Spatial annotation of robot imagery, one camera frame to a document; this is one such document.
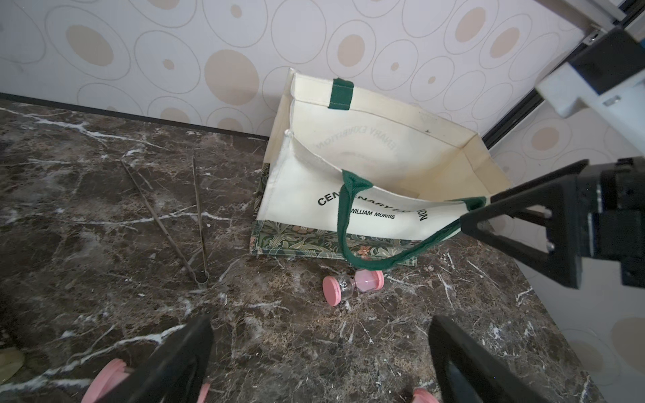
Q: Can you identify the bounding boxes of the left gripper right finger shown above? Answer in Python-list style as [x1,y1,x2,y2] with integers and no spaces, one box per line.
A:
[428,316,546,403]

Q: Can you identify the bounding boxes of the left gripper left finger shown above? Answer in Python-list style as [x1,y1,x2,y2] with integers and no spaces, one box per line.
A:
[95,316,213,402]

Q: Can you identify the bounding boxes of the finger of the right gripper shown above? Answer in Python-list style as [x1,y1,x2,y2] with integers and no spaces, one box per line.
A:
[460,160,590,289]

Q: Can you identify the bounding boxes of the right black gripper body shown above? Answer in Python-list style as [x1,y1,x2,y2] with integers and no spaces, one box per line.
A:
[577,156,644,289]

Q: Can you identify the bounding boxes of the pink hourglass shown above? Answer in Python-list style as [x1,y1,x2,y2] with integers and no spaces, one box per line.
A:
[412,388,438,403]
[82,355,210,402]
[322,270,385,307]

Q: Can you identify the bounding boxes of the pink hourglass top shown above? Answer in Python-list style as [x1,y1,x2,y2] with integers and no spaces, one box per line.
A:
[322,270,385,307]

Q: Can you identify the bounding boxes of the cream canvas tote bag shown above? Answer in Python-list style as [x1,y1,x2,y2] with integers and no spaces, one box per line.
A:
[250,71,510,270]

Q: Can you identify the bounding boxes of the metal tongs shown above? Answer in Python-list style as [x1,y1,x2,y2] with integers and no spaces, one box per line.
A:
[119,158,210,290]

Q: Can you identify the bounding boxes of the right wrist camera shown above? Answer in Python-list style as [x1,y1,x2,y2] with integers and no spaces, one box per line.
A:
[536,28,644,152]

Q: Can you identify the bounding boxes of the aluminium frame rail back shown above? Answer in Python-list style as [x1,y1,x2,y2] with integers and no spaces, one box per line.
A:
[535,0,627,31]

